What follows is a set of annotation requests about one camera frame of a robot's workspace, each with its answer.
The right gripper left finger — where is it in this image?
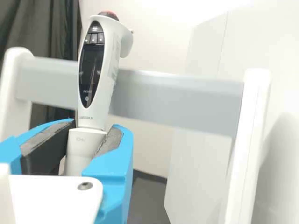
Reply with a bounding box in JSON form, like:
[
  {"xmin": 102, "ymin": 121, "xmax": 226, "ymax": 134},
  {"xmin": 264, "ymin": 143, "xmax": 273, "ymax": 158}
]
[{"xmin": 0, "ymin": 118, "xmax": 76, "ymax": 176}]

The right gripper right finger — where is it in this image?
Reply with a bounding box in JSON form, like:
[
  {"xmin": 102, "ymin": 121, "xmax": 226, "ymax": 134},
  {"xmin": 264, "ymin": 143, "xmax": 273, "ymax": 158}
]
[{"xmin": 81, "ymin": 124, "xmax": 134, "ymax": 224}]

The pipette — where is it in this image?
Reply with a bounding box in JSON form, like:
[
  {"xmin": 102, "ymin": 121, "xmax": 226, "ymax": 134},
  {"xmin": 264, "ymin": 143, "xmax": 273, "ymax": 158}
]
[{"xmin": 65, "ymin": 10, "xmax": 134, "ymax": 177}]

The white pipette stand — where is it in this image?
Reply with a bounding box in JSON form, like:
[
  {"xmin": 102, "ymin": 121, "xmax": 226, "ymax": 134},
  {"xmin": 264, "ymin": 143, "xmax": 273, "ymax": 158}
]
[{"xmin": 0, "ymin": 46, "xmax": 273, "ymax": 224}]

